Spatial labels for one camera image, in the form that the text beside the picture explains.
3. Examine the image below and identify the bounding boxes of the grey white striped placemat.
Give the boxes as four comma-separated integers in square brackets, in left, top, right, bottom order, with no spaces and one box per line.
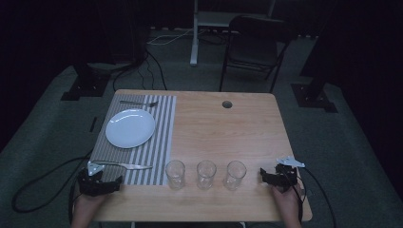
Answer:
[89,93,178,186]

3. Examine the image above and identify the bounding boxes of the black floor cables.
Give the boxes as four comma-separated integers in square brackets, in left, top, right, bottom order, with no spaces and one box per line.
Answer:
[111,50,168,92]

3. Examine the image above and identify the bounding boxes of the white metal desk frame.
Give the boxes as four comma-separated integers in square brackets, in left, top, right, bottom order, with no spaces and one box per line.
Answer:
[189,0,278,67]

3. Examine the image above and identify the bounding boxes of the black folding chair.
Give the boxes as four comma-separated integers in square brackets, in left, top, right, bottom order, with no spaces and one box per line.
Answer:
[219,14,297,94]

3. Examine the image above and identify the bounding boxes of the silver fork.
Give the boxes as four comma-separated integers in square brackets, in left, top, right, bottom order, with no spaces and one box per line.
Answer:
[119,100,160,108]

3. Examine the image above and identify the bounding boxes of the small black floor strip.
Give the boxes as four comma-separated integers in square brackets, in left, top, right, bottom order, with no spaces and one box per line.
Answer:
[88,116,99,134]

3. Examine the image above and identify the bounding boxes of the clear drinking glass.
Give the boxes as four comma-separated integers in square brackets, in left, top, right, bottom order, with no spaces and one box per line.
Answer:
[223,160,248,192]
[196,160,218,191]
[164,160,186,191]

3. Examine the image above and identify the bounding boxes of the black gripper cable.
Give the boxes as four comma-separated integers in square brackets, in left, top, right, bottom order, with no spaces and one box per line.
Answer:
[284,166,337,228]
[11,151,93,228]

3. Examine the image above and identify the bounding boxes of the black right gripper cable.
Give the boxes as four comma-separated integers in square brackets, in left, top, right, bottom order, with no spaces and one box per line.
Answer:
[284,166,337,228]

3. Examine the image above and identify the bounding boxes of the white floor cable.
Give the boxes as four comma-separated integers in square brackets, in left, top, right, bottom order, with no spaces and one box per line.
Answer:
[146,28,203,46]

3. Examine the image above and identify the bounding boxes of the black stand with base plate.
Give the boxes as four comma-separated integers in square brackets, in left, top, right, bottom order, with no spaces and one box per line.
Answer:
[60,47,134,102]
[290,18,338,114]

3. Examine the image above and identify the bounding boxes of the person's right hand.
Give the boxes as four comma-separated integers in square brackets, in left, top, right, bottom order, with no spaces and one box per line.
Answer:
[271,183,302,220]

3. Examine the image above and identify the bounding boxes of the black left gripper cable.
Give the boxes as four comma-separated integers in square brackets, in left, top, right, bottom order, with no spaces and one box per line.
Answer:
[11,151,93,228]

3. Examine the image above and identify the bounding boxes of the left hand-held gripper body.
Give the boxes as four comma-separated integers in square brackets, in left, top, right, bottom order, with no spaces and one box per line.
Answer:
[83,161,116,198]

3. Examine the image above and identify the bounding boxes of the person's left hand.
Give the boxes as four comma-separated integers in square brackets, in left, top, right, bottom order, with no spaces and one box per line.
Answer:
[73,192,108,220]

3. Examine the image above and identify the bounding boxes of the silver table knife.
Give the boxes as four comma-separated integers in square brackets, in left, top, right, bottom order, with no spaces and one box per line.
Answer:
[91,160,154,171]

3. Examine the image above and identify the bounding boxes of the white round plate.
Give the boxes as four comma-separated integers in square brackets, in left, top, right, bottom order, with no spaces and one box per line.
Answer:
[105,108,157,149]

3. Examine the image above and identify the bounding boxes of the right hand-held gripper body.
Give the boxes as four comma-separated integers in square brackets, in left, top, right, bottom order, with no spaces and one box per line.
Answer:
[272,155,306,193]

